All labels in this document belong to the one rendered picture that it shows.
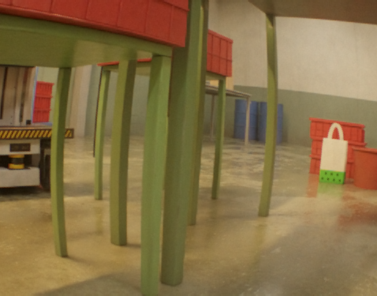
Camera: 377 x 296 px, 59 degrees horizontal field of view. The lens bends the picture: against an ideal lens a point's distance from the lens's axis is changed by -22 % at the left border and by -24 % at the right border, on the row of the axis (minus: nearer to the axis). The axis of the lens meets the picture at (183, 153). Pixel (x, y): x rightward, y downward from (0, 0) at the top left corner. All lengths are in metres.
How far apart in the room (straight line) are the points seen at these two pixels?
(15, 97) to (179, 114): 1.39
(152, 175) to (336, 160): 2.33
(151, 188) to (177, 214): 0.12
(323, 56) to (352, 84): 1.03
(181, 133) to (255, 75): 9.27
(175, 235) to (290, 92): 8.92
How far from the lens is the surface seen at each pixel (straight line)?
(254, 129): 9.15
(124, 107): 1.16
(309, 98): 9.56
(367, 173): 2.87
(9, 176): 1.77
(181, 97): 0.87
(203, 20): 1.54
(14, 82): 2.12
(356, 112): 9.29
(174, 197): 0.88
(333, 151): 3.01
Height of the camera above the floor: 0.40
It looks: 5 degrees down
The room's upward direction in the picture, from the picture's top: 4 degrees clockwise
